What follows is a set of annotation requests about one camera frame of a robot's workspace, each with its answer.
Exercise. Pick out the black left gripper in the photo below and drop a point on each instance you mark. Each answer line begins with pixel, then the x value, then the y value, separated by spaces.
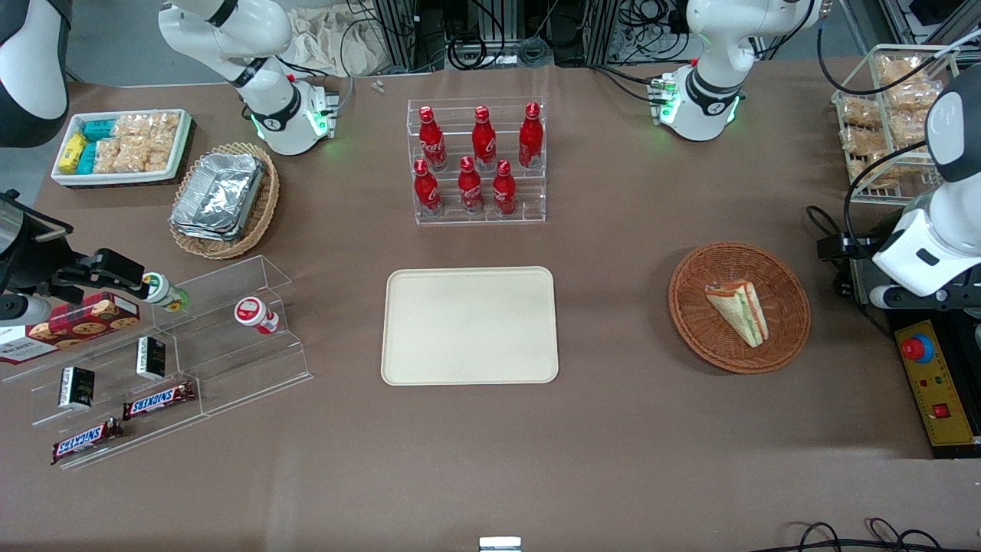
pixel 884 233

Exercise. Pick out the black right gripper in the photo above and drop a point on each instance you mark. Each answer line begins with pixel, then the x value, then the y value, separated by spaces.
pixel 32 264

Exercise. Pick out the triangle sandwich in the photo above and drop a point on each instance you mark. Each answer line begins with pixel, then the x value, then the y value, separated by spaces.
pixel 739 310

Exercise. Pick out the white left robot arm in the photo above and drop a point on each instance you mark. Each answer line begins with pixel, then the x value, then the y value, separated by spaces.
pixel 709 84

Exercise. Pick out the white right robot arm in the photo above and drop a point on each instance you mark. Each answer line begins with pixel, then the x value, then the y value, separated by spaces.
pixel 268 100

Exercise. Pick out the white rectangular snack tray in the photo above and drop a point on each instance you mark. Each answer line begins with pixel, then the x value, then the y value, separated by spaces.
pixel 115 178

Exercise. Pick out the light wicker basket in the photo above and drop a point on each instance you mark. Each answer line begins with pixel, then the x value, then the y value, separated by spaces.
pixel 260 207

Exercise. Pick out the brown wicker basket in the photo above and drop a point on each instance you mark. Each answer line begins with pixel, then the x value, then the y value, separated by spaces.
pixel 705 337

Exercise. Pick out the beige plastic tray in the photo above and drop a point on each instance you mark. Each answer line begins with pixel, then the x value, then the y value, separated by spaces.
pixel 467 326

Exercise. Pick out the red tartan cookie box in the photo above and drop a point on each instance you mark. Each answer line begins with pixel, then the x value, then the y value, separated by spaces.
pixel 84 322

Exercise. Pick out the green-capped small drink bottle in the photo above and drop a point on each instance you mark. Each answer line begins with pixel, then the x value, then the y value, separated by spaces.
pixel 162 291

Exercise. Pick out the yellow emergency stop box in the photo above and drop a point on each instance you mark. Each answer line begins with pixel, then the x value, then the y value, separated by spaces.
pixel 931 383

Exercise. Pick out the small black box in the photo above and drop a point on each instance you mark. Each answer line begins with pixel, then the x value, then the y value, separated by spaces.
pixel 151 358
pixel 77 387

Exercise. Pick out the teal snack packet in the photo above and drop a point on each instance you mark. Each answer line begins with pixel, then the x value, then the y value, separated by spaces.
pixel 100 129
pixel 86 159

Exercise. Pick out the clear rice cracker bag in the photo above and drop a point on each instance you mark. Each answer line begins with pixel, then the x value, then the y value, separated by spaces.
pixel 106 156
pixel 161 156
pixel 130 156
pixel 132 126
pixel 165 126

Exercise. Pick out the yellow snack packet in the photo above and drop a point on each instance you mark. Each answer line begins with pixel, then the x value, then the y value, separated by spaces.
pixel 73 153

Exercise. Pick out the Snickers chocolate bar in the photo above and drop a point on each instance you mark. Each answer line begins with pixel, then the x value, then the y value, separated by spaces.
pixel 84 441
pixel 157 400

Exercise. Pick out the aluminium foil container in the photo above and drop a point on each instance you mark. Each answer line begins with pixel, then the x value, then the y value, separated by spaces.
pixel 218 195

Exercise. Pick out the clear fried snack bag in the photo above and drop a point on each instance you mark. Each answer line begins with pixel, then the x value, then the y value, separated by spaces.
pixel 908 126
pixel 860 140
pixel 898 69
pixel 861 113
pixel 870 170
pixel 912 97

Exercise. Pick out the clear acrylic step shelf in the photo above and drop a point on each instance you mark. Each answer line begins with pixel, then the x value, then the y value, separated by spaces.
pixel 230 360

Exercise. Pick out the red-capped small drink bottle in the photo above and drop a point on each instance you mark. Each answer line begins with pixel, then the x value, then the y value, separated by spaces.
pixel 254 314

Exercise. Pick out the beige crumpled cloth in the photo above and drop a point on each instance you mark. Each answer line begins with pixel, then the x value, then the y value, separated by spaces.
pixel 329 38

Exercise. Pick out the red cola bottle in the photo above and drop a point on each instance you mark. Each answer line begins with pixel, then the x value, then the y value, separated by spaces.
pixel 530 138
pixel 426 192
pixel 503 192
pixel 470 188
pixel 483 142
pixel 431 142

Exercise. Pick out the clear acrylic bottle rack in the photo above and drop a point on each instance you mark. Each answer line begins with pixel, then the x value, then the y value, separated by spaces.
pixel 529 199

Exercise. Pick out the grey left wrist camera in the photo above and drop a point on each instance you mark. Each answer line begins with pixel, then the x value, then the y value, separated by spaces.
pixel 893 297

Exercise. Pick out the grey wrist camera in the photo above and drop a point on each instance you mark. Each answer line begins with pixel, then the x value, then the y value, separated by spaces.
pixel 893 297
pixel 23 308

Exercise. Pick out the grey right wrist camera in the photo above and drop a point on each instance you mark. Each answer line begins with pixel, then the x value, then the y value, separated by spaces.
pixel 23 308

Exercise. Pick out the aluminium frame post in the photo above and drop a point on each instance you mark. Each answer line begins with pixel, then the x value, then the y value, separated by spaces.
pixel 617 27
pixel 398 31

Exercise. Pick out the silver metal bracket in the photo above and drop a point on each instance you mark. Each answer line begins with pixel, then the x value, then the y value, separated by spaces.
pixel 500 544

